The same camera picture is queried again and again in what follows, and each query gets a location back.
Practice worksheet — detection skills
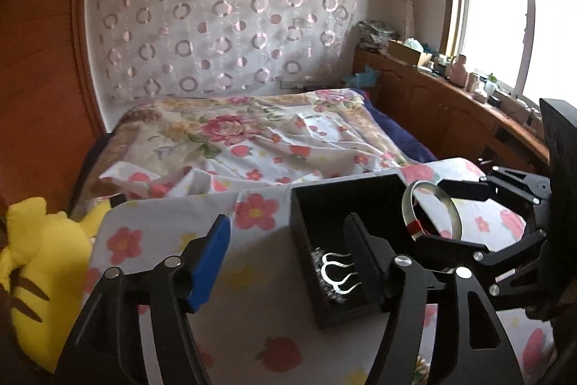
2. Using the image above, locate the silver bangle with red tag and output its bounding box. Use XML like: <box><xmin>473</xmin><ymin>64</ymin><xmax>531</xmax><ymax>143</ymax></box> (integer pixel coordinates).
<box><xmin>401</xmin><ymin>180</ymin><xmax>463</xmax><ymax>241</ymax></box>

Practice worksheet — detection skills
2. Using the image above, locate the black jewelry box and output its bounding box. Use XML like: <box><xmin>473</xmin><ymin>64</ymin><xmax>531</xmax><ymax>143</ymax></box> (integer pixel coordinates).
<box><xmin>290</xmin><ymin>173</ymin><xmax>414</xmax><ymax>329</ymax></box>

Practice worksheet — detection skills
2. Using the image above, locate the silver rhinestone hair comb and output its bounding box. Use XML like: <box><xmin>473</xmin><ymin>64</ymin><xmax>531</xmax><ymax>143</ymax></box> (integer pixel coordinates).
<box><xmin>311</xmin><ymin>247</ymin><xmax>361</xmax><ymax>304</ymax></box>

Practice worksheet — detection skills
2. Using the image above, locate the long wooden side cabinet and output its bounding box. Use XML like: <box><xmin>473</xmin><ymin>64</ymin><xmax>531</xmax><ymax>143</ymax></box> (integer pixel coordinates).
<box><xmin>353</xmin><ymin>49</ymin><xmax>550</xmax><ymax>176</ymax></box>

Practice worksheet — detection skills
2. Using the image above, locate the strawberry flower print bedsheet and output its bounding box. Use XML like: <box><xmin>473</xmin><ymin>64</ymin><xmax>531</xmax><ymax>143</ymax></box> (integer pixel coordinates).
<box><xmin>87</xmin><ymin>158</ymin><xmax>555</xmax><ymax>384</ymax></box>

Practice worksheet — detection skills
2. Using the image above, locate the pink bottle on cabinet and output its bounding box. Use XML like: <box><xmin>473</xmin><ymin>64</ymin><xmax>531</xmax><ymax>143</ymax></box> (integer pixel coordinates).
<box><xmin>449</xmin><ymin>55</ymin><xmax>468</xmax><ymax>88</ymax></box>

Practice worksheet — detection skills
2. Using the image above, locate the floral quilt blanket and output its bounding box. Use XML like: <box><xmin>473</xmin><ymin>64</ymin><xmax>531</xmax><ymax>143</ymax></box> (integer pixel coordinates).
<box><xmin>72</xmin><ymin>89</ymin><xmax>413</xmax><ymax>211</ymax></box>

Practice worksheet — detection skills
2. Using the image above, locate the cardboard tissue box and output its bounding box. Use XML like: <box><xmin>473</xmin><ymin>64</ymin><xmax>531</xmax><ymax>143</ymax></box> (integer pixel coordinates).
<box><xmin>386</xmin><ymin>41</ymin><xmax>432</xmax><ymax>66</ymax></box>

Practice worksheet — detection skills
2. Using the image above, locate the yellow striped plush toy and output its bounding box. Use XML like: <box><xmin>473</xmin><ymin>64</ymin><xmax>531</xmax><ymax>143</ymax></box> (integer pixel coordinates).
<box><xmin>1</xmin><ymin>197</ymin><xmax>110</xmax><ymax>372</ymax></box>

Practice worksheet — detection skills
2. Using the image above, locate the wooden wardrobe door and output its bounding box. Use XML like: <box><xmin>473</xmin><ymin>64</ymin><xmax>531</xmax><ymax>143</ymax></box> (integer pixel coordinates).
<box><xmin>1</xmin><ymin>0</ymin><xmax>105</xmax><ymax>210</ymax></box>

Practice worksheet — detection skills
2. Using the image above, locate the circle pattern sheer curtain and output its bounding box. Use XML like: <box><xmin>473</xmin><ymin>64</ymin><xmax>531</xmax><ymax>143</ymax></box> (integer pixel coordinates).
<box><xmin>88</xmin><ymin>0</ymin><xmax>357</xmax><ymax>104</ymax></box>

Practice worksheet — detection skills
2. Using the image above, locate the window with wooden frame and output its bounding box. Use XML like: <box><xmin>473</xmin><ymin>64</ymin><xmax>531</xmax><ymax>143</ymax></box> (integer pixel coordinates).
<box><xmin>446</xmin><ymin>0</ymin><xmax>576</xmax><ymax>105</ymax></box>

